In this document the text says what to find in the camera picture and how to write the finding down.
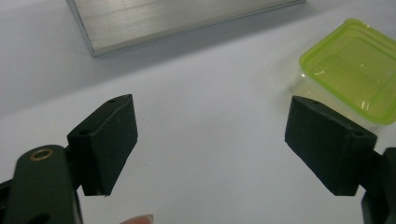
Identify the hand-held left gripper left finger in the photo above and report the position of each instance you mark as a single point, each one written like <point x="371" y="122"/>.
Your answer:
<point x="106" y="146"/>

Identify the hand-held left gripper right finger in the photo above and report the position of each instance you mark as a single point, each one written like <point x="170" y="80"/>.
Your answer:
<point x="327" y="143"/>

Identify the green lidded plastic container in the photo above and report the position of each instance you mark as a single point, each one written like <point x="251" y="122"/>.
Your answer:
<point x="351" y="68"/>

